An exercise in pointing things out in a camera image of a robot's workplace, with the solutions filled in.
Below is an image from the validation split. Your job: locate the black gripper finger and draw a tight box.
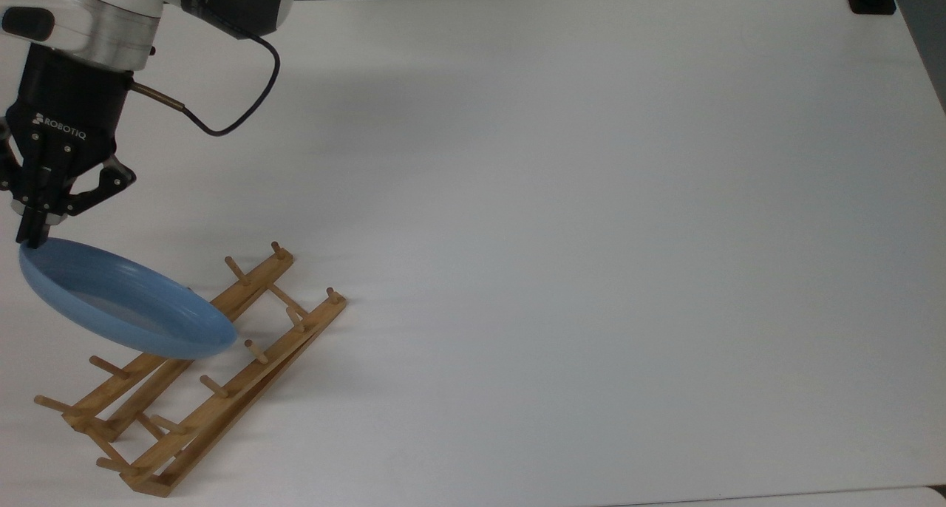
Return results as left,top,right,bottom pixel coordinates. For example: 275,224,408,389
0,119,33,248
33,160,137,248

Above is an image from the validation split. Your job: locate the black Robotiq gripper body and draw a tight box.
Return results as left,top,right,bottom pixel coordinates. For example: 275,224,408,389
6,47,134,214

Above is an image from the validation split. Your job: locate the blue plastic plate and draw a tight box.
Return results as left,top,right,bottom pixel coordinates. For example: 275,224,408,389
18,237,239,360

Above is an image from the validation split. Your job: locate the wooden plate rack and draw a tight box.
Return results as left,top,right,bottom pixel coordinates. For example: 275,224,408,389
33,241,348,498

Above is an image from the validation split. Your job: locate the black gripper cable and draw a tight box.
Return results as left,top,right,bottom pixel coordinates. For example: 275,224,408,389
132,19,282,137

